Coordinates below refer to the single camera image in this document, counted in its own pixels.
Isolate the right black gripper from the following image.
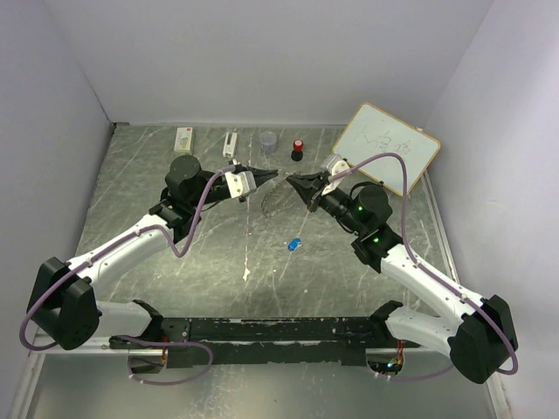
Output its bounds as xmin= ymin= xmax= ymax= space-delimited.
xmin=287 ymin=171 xmax=365 ymax=235

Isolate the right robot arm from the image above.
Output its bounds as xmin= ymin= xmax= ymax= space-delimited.
xmin=286 ymin=172 xmax=518 ymax=384

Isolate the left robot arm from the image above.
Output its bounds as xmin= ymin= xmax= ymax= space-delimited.
xmin=19 ymin=155 xmax=278 ymax=351

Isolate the clear cup of paperclips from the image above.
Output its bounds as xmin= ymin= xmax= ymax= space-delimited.
xmin=259 ymin=131 xmax=278 ymax=154

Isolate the white stapler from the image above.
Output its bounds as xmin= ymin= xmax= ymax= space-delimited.
xmin=222 ymin=131 xmax=238 ymax=159

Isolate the yellow framed whiteboard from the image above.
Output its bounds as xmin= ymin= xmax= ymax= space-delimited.
xmin=333 ymin=102 xmax=441 ymax=196

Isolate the green white staple box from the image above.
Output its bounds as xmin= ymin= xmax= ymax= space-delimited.
xmin=174 ymin=127 xmax=193 ymax=155

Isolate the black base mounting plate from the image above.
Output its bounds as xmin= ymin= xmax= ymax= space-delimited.
xmin=108 ymin=317 xmax=423 ymax=370

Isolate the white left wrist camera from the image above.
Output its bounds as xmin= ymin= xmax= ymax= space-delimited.
xmin=224 ymin=171 xmax=256 ymax=199

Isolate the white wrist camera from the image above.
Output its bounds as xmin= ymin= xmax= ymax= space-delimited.
xmin=224 ymin=171 xmax=256 ymax=199
xmin=321 ymin=154 xmax=349 ymax=196

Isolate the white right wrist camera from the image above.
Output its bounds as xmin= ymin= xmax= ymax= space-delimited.
xmin=321 ymin=154 xmax=349 ymax=196

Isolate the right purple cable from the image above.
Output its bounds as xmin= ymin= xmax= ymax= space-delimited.
xmin=331 ymin=155 xmax=521 ymax=381

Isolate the purple cable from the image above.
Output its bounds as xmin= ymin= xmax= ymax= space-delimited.
xmin=331 ymin=155 xmax=521 ymax=381
xmin=19 ymin=164 xmax=214 ymax=386

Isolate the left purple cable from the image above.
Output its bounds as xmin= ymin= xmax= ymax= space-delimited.
xmin=19 ymin=164 xmax=214 ymax=386

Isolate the aluminium rail frame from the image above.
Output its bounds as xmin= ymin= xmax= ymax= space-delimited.
xmin=8 ymin=172 xmax=507 ymax=419

